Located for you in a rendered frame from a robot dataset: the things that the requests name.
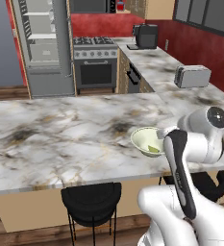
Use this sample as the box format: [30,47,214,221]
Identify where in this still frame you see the grey glass-door fridge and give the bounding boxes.
[11,0,76,99]

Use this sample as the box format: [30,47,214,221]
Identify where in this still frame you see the stainless steel stove oven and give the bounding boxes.
[72,36,119,91]

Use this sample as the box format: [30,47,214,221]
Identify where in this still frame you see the light wood wall cabinets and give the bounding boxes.
[115,0,176,21]

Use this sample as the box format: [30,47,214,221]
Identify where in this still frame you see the silver toaster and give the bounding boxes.
[174,64,212,89]

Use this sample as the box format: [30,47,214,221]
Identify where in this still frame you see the black bar stool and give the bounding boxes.
[60,182,123,246]
[158,169,224,204]

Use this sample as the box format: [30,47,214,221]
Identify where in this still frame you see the pale green bowl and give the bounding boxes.
[130,126,166,159]

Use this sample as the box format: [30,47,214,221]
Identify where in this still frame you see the black coffee machine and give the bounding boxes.
[126,23,160,51]

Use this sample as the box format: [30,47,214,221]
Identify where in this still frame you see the black microwave oven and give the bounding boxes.
[69,0,112,14]

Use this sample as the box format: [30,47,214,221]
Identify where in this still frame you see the black dishwasher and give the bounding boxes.
[126,62,142,94]

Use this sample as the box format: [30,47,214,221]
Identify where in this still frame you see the light wood base cabinets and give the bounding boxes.
[115,47,156,95]

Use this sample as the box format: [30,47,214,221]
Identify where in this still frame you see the green lemon wedge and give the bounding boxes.
[147,144,162,154]

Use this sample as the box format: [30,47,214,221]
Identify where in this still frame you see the dark framed window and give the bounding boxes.
[172,0,224,40]

